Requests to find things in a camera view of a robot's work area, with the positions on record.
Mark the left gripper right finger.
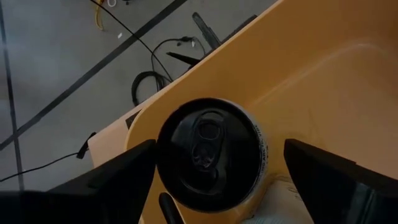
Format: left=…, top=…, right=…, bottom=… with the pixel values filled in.
left=284, top=139, right=398, bottom=224

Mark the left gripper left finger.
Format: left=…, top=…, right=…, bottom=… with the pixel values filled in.
left=49, top=139, right=157, bottom=197

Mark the white Celsius can black lid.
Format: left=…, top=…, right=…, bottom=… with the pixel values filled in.
left=241, top=179, right=313, bottom=224
left=156, top=98, right=270, bottom=214

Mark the yellow plastic bin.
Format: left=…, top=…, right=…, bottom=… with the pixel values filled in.
left=124, top=0, right=398, bottom=224

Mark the black coiled floor cable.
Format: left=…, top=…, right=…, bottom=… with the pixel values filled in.
left=131, top=70, right=171, bottom=106

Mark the long black floor cable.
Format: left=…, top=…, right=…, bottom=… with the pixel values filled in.
left=89, top=0, right=175, bottom=83

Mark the black cable with plug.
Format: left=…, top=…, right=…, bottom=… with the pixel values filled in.
left=151, top=35, right=208, bottom=75

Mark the yellow floor cable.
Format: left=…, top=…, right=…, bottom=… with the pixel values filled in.
left=95, top=0, right=105, bottom=31

